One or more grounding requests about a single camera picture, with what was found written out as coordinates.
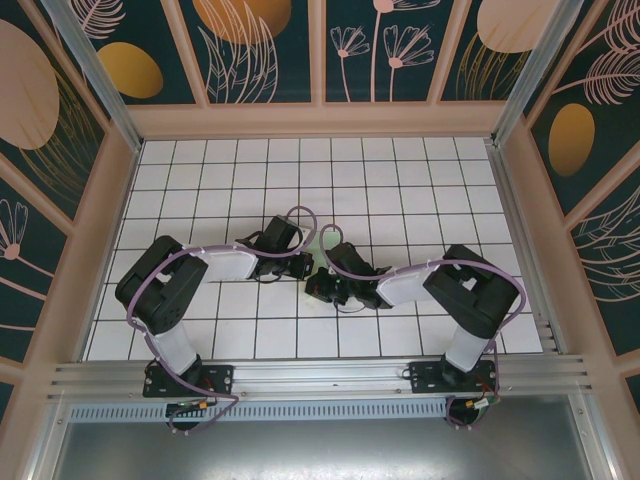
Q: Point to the aluminium corner post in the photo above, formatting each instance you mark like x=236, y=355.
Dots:
x=529, y=70
x=97, y=70

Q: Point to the grey metal sheet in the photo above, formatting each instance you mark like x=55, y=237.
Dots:
x=320, y=450

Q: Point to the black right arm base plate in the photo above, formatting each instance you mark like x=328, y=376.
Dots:
x=424, y=382

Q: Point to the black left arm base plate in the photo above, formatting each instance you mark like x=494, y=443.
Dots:
x=220, y=381

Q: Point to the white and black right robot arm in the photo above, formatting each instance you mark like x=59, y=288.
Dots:
x=405, y=287

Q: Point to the long aluminium mounting rail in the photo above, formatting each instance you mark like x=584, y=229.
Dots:
x=320, y=375

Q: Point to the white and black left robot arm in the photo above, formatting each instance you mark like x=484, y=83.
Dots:
x=227, y=265

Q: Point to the small electronics board with connector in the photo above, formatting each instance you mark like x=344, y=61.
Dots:
x=187, y=406
x=480, y=404

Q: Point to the aluminium frame bar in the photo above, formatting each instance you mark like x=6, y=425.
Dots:
x=44, y=455
x=595, y=440

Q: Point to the aluminium side rail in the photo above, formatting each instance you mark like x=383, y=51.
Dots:
x=519, y=225

